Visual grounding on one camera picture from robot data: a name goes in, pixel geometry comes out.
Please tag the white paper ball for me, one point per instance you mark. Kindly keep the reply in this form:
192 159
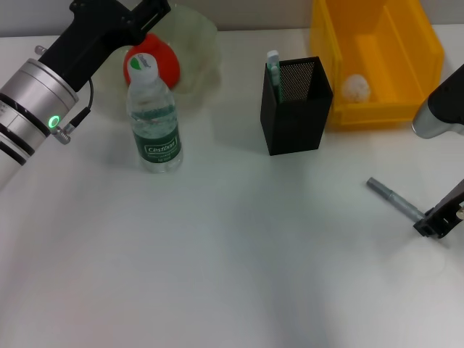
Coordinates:
357 87

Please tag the yellow plastic bin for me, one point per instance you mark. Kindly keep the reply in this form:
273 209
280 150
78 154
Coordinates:
380 54

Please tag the clear green-label water bottle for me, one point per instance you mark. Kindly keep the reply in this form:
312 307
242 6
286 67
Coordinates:
156 127

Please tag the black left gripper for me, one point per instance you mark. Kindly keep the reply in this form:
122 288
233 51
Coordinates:
90 36

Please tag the silver left wrist stud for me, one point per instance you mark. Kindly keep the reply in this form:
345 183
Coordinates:
40 49

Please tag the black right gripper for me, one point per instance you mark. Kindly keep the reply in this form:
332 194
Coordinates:
453 206

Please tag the green glass fruit bowl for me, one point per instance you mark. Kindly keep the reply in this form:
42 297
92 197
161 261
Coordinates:
199 54

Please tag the silver marker pen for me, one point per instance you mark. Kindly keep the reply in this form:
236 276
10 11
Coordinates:
395 201

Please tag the black mesh pen holder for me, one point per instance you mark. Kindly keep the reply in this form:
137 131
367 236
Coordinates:
293 127

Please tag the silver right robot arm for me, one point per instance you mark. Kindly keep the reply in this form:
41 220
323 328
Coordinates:
442 105

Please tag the green pen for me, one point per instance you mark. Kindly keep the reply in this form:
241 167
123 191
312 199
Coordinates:
274 72

